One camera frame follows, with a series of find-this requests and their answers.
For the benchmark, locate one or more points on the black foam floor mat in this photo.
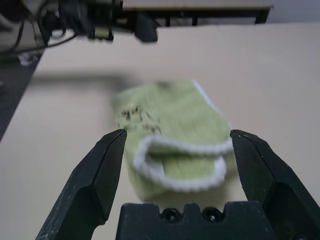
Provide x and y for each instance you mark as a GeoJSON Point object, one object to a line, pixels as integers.
{"type": "Point", "coordinates": [12, 95]}

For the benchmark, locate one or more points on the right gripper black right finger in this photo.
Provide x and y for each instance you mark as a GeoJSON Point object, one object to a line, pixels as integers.
{"type": "Point", "coordinates": [262, 172]}

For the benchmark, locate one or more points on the black-framed side table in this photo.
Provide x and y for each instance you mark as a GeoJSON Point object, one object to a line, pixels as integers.
{"type": "Point", "coordinates": [200, 6]}

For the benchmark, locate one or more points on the green towel with white trim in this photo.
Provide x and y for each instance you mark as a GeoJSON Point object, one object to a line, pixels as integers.
{"type": "Point", "coordinates": [175, 117]}

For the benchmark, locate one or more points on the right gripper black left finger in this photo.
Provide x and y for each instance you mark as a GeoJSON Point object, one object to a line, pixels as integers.
{"type": "Point", "coordinates": [92, 180]}

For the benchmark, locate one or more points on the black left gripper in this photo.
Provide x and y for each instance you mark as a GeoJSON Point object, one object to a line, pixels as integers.
{"type": "Point", "coordinates": [80, 15]}

